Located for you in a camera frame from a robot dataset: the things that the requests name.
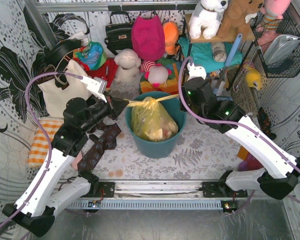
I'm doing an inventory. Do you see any yellow plastic trash bag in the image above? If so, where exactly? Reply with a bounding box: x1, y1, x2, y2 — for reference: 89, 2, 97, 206
127, 94, 179, 142

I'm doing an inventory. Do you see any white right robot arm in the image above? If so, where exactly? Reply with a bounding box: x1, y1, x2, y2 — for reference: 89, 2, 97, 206
178, 77, 300, 200

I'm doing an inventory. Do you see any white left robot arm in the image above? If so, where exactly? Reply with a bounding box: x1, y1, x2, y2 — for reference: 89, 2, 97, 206
2, 93, 129, 237

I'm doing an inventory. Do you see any cream canvas tote bag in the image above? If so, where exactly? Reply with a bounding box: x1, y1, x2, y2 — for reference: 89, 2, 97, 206
37, 75, 92, 119

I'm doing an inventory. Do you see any teal plastic trash bin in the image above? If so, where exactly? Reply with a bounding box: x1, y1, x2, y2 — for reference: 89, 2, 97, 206
125, 91, 187, 159

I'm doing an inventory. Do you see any magenta fuzzy bag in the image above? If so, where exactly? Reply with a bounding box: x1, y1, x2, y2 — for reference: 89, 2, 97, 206
131, 15, 165, 61

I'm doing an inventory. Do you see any red garment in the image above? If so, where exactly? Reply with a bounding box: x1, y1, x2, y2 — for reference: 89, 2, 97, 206
76, 58, 118, 90

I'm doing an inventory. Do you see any dark floral necktie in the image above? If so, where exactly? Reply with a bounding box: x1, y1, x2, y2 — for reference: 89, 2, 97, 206
77, 122, 121, 175

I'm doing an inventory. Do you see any white plush lamb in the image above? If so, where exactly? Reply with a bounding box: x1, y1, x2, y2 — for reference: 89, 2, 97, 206
114, 48, 141, 83

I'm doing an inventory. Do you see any colourful silk scarf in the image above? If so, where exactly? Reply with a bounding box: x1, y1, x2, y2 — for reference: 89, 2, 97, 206
73, 41, 107, 71

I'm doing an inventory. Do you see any pink striped plush doll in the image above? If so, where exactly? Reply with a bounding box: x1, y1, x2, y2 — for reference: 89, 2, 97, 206
140, 60, 172, 87

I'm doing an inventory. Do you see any black leather handbag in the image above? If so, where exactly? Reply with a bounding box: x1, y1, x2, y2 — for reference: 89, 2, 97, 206
104, 11, 134, 56

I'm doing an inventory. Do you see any pink cloth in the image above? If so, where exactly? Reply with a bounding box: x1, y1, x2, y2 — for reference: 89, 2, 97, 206
71, 152, 83, 171

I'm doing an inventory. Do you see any black hat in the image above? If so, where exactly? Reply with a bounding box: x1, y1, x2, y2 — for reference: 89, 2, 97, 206
44, 39, 83, 65

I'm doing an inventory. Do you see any orange checked towel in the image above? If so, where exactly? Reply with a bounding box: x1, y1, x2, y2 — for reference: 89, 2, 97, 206
27, 117, 64, 168

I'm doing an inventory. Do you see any orange plush toy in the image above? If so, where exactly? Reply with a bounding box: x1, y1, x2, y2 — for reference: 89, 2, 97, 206
162, 21, 180, 55

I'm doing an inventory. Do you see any teal folded cloth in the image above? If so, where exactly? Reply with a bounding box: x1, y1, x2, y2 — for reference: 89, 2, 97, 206
178, 37, 243, 73

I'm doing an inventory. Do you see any white plush dog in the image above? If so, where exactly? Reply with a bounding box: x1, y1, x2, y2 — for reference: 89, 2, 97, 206
188, 0, 228, 40

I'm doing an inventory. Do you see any yellow plush duck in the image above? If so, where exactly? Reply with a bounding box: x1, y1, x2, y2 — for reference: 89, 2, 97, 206
243, 60, 262, 91

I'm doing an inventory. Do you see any brown teddy bear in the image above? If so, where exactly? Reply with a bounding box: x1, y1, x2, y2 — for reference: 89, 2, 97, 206
217, 0, 264, 41

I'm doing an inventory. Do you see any purple orange sock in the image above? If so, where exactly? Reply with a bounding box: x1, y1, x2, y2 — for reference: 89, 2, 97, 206
237, 146, 263, 172

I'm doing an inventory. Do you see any black metal shelf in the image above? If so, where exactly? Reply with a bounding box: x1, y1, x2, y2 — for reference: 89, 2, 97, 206
180, 13, 260, 101

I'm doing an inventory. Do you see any silver foil pouch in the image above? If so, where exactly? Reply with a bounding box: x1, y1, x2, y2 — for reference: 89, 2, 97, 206
263, 34, 300, 65

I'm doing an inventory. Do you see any pink plush toy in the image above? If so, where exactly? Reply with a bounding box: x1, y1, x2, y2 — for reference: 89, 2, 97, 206
257, 0, 291, 30

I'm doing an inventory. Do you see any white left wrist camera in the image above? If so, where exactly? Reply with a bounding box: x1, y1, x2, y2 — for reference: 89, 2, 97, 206
80, 76, 107, 103

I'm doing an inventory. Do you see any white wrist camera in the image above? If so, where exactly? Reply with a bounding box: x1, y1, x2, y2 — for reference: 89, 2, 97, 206
187, 62, 207, 81
80, 76, 107, 103

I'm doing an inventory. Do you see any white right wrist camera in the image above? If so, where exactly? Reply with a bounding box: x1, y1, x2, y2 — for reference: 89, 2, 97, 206
187, 62, 207, 81

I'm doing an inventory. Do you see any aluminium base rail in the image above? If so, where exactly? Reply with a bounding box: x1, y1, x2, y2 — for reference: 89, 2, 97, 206
63, 180, 252, 212

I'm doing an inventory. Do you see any blue handled broom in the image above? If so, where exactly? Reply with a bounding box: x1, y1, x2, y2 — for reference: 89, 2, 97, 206
213, 33, 243, 96

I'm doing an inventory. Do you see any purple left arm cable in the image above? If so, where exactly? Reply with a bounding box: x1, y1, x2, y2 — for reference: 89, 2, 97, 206
0, 72, 85, 235

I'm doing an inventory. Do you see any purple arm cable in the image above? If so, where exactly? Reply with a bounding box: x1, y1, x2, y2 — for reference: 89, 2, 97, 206
0, 72, 85, 235
177, 56, 300, 213

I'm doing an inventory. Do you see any black wire basket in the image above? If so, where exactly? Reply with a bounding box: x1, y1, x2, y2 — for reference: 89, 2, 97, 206
251, 10, 300, 79

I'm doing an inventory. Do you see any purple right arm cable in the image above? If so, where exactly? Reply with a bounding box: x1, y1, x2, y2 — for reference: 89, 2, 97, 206
177, 56, 300, 213

